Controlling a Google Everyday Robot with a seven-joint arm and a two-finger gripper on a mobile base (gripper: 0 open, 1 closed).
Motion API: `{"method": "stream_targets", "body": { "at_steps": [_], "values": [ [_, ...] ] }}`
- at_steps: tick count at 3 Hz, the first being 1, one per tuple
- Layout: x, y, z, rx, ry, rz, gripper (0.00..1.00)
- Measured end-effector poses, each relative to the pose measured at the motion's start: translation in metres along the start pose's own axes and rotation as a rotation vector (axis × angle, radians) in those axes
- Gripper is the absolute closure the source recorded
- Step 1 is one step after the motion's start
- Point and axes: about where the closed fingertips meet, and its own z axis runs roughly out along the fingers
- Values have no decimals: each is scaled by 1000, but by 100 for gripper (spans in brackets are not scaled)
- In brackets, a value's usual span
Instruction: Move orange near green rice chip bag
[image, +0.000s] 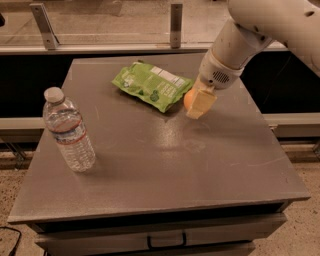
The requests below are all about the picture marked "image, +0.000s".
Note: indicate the black drawer handle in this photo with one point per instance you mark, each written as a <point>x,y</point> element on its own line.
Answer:
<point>166,241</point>

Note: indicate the metal railing bracket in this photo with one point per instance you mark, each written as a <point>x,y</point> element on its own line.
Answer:
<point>175,25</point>
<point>49,38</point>

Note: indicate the orange fruit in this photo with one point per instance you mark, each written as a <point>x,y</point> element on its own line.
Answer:
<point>188,99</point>

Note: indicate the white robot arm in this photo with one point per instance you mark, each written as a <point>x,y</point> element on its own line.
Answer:
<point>253,25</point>

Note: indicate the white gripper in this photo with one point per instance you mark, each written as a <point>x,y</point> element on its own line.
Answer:
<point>217,74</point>

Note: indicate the glass railing panel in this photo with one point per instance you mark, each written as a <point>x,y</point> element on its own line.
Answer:
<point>103,22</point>

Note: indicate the left metal railing bracket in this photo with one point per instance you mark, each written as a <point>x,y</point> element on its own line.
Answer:
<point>49,38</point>

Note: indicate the grey cabinet with drawers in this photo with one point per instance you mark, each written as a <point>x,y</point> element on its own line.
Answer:
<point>223,179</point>

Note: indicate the clear plastic water bottle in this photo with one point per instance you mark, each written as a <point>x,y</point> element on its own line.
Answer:
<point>64,120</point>

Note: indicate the middle metal railing bracket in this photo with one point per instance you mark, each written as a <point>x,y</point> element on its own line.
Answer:
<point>175,25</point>

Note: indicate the green rice chip bag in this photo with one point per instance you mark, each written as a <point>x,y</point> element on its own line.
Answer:
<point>152,84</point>

